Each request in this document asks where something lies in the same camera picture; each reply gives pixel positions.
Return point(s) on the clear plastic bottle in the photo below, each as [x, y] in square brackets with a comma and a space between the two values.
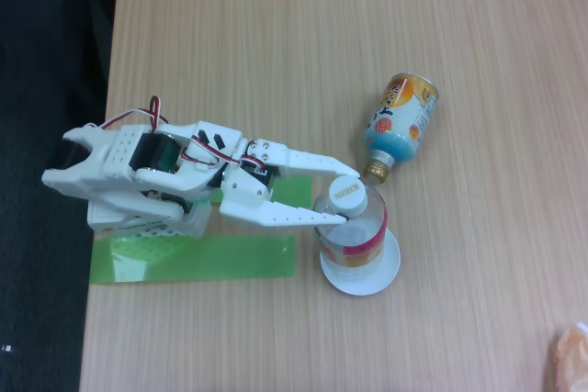
[349, 245]

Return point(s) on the blue orange aluminium bottle can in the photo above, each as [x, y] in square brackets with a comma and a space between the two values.
[399, 126]

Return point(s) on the short green tape strip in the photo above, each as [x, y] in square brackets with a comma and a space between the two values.
[294, 190]

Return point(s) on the long green tape strip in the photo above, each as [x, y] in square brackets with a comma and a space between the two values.
[220, 259]

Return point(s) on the small white round plate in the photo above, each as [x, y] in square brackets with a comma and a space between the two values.
[367, 285]

